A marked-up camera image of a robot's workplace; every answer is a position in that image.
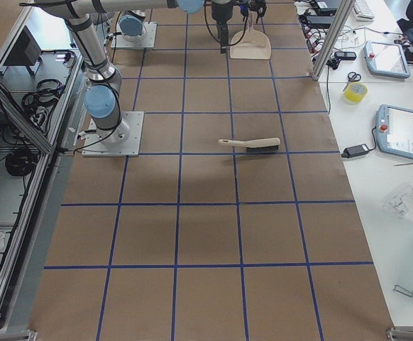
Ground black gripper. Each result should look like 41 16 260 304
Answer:
244 0 267 16
211 0 235 53

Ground beige plastic dustpan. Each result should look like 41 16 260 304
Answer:
229 12 271 60

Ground beige hand brush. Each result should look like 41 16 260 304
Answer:
218 137 281 153

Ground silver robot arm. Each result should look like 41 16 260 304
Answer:
19 1 207 144
118 1 267 38

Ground black scissors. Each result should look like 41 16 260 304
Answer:
343 71 361 92

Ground yellow tape roll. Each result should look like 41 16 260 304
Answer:
342 82 368 104

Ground far teach pendant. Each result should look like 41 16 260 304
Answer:
363 41 411 79

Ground teach pendant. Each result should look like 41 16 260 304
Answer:
375 104 413 160
363 41 411 79

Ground black power adapter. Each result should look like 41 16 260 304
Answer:
341 144 370 158

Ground near teach pendant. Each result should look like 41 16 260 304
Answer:
375 104 413 160

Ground aluminium frame post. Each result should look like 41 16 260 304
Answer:
311 0 354 81

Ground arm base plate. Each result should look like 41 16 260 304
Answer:
82 112 144 157
112 18 158 50

